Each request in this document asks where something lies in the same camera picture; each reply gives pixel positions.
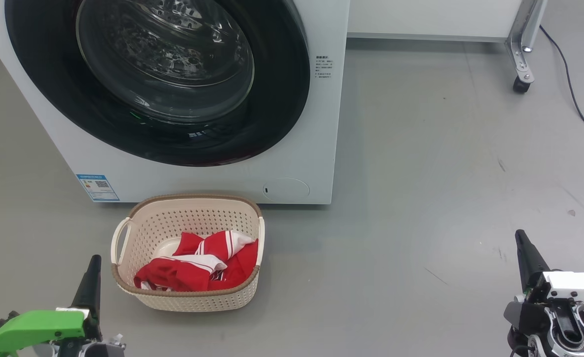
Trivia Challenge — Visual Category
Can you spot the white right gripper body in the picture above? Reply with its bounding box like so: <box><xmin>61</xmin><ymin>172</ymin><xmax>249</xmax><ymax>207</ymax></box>
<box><xmin>523</xmin><ymin>271</ymin><xmax>584</xmax><ymax>318</ymax></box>

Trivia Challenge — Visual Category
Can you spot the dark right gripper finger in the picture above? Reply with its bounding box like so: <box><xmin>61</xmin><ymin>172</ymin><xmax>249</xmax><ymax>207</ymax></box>
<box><xmin>515</xmin><ymin>229</ymin><xmax>551</xmax><ymax>293</ymax></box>

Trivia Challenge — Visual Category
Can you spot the red white-striped garment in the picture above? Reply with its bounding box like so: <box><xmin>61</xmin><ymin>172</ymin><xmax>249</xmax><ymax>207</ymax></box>
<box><xmin>133</xmin><ymin>231</ymin><xmax>259</xmax><ymax>292</ymax></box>

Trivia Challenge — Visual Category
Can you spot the cream perforated laundry basket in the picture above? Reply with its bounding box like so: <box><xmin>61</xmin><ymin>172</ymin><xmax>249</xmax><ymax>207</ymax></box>
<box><xmin>111</xmin><ymin>193</ymin><xmax>265</xmax><ymax>312</ymax></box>

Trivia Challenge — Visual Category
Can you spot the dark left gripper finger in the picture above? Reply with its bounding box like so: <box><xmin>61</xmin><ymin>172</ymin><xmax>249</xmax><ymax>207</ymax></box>
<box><xmin>70</xmin><ymin>255</ymin><xmax>103</xmax><ymax>343</ymax></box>

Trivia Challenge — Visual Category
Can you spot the black round glass washer door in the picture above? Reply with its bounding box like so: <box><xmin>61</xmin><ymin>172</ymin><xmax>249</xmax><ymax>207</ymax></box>
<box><xmin>4</xmin><ymin>0</ymin><xmax>311</xmax><ymax>167</ymax></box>

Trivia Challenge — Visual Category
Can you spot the black floor cable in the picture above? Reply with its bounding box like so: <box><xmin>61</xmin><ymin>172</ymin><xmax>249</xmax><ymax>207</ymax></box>
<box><xmin>540</xmin><ymin>25</ymin><xmax>584</xmax><ymax>152</ymax></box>

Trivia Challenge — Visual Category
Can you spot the white front-load washing machine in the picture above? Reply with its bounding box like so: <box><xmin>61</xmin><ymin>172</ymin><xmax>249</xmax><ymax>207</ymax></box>
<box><xmin>0</xmin><ymin>0</ymin><xmax>350</xmax><ymax>205</ymax></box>

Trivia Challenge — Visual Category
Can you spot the blue energy label sticker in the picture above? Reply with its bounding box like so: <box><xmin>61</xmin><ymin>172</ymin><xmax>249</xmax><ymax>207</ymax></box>
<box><xmin>76</xmin><ymin>174</ymin><xmax>120</xmax><ymax>202</ymax></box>

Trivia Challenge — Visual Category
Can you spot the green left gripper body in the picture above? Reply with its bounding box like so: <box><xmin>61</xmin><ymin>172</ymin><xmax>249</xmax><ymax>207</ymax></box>
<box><xmin>0</xmin><ymin>310</ymin><xmax>85</xmax><ymax>357</ymax></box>

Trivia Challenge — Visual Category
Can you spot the white partition panel on casters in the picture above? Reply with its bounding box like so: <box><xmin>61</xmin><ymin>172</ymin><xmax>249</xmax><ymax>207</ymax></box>
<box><xmin>347</xmin><ymin>0</ymin><xmax>549</xmax><ymax>94</ymax></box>

